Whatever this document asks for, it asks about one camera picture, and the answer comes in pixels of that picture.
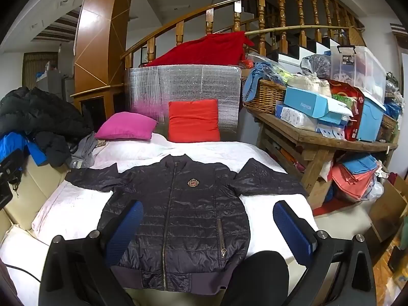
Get clear plastic storage box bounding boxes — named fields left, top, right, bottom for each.
left=330, top=45, right=388, bottom=104

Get grey patterned bag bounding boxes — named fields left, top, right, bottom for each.
left=300, top=54, right=332, bottom=79

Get bright blue jacket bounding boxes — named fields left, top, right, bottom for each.
left=0, top=132, right=48, bottom=166

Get wooden cabinet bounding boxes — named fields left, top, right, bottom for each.
left=70, top=0, right=137, bottom=125

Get red pillow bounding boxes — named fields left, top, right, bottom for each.
left=168, top=99, right=221, bottom=143

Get wooden table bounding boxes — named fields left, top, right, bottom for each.
left=243, top=104, right=399, bottom=211

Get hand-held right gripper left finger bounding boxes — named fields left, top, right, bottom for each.
left=38, top=200, right=145, bottom=306

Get blue folded cloth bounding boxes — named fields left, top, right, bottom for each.
left=341, top=153, right=378, bottom=174

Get silver foil insulation mat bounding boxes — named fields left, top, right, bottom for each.
left=124, top=65, right=243, bottom=141

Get clear plastic bag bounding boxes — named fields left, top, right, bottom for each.
left=363, top=175, right=385, bottom=201

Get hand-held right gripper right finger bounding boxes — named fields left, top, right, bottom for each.
left=273, top=200, right=377, bottom=306

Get pile of black coats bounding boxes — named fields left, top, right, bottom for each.
left=0, top=87, right=93, bottom=168

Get white patterned tissue pack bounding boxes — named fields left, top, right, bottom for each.
left=280, top=107, right=319, bottom=131

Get grey refrigerator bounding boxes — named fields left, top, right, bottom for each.
left=36, top=70, right=75, bottom=103

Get large wicker basket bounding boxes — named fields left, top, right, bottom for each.
left=242, top=76, right=287, bottom=115

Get coral folded cloths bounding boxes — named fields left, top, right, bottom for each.
left=331, top=164, right=378, bottom=203

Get small wicker basket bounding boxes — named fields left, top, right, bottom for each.
left=381, top=115, right=399, bottom=141

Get red snack bag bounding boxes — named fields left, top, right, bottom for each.
left=330, top=80, right=365, bottom=141

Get black cable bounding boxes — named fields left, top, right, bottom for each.
left=0, top=261, right=43, bottom=283

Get cream sofa cushion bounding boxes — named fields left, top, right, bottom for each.
left=0, top=156, right=69, bottom=233

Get wooden stair railing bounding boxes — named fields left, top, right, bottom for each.
left=120, top=0, right=365, bottom=67

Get pink pillow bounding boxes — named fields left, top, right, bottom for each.
left=95, top=111, right=158, bottom=141

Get grey garment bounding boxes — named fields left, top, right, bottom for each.
left=68, top=132, right=107, bottom=169

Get red blanket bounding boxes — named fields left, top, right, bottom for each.
left=145, top=31, right=254, bottom=67

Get blue cardboard box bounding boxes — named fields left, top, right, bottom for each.
left=283, top=86, right=353, bottom=125

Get red floor mat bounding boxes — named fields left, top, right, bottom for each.
left=312, top=198, right=354, bottom=219

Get black knit garment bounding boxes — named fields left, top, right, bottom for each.
left=65, top=154, right=308, bottom=290

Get blue plastic storage bin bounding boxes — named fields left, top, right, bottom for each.
left=356, top=97, right=387, bottom=142

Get person's leg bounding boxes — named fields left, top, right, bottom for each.
left=220, top=250, right=290, bottom=306

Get cream knitted bundle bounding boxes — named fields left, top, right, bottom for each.
left=287, top=73, right=332, bottom=98

